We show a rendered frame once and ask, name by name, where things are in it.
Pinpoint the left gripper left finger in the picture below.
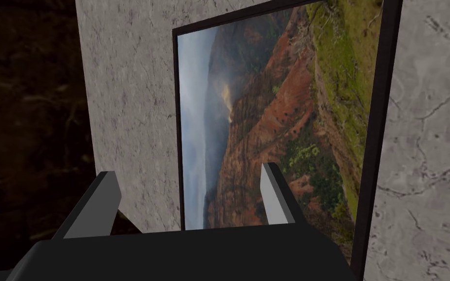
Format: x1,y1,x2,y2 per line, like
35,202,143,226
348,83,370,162
51,170,123,240

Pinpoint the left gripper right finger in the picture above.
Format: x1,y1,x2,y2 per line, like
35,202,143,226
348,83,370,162
260,162,305,226

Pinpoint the black framed landscape picture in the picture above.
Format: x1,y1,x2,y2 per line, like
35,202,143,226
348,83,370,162
172,0,404,280

